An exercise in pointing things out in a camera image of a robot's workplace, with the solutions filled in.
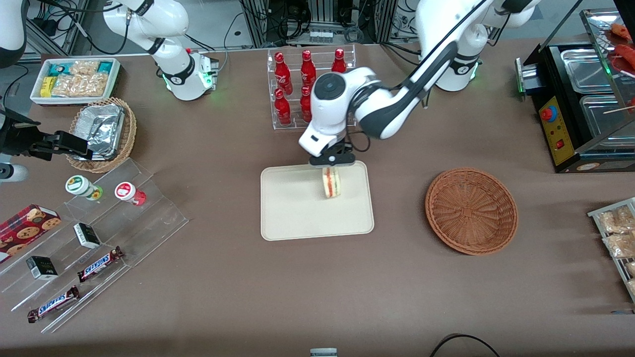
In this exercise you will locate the silver foil container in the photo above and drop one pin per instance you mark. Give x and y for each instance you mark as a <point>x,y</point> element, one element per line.
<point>101,129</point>

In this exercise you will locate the large clear cracker bag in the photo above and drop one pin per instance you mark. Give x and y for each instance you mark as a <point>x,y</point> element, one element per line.
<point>82,85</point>

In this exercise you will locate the small black box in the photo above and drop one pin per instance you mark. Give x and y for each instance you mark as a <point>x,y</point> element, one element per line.
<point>42,267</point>
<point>87,235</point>

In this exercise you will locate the red cola bottle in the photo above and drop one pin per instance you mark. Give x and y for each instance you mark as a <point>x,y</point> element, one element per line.
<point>283,72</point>
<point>283,109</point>
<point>308,69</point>
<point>305,106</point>
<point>339,62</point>

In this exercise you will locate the black hot food display machine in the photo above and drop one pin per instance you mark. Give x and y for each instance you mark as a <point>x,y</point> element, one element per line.
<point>570,153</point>

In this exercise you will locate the white power strip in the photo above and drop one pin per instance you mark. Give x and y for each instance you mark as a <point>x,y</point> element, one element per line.
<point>321,36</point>

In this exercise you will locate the yellow snack package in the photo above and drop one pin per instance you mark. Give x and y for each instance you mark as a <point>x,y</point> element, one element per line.
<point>47,87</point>

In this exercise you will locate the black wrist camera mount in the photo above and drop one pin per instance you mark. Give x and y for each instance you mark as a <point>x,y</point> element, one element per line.
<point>15,139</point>

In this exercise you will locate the brown snickers bar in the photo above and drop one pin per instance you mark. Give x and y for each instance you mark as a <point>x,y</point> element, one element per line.
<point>53,304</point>
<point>99,264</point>

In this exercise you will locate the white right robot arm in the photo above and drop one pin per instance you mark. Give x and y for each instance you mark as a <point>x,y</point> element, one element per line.
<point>179,74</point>

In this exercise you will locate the beige plastic tray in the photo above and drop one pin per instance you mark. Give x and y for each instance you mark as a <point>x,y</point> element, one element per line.
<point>297,208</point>

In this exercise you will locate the brown wicker basket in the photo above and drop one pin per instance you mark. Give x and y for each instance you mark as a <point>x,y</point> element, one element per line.
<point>471,213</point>

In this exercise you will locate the triangle sandwich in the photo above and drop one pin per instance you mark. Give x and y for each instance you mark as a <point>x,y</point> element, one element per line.
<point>331,183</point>

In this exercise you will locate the clear bagged pastry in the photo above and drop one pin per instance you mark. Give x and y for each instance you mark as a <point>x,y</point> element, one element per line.
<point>631,268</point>
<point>620,245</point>
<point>615,220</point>

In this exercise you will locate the small clear cracker bag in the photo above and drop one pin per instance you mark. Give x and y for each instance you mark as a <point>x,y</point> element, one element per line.
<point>85,67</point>

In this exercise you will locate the red cookie box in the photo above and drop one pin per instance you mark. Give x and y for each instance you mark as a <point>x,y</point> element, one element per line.
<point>25,230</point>

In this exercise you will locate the light tan wicker basket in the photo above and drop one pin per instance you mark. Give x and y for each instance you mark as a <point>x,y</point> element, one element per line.
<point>130,134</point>

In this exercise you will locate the green lid cup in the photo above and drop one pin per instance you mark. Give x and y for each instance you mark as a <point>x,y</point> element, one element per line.
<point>79,185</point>

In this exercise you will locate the white plastic snack bin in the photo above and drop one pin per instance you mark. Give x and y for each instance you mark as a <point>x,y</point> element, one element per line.
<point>37,96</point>

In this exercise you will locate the grey device edge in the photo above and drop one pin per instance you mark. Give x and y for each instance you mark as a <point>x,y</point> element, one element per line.
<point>323,353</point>

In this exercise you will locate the clear acrylic stepped display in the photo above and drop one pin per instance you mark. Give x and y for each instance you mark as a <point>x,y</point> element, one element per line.
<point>149,218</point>

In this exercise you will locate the clear acrylic bottle rack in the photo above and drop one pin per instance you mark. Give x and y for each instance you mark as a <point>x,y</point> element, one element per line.
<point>272,124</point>

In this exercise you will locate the red lid cup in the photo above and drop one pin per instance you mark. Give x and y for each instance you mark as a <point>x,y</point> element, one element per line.
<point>126,191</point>

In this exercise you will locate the teal snack package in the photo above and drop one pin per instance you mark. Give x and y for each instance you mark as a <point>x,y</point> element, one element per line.
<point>57,69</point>
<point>104,67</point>

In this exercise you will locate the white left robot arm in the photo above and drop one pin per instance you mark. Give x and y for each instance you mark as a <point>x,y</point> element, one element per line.
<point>387,109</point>

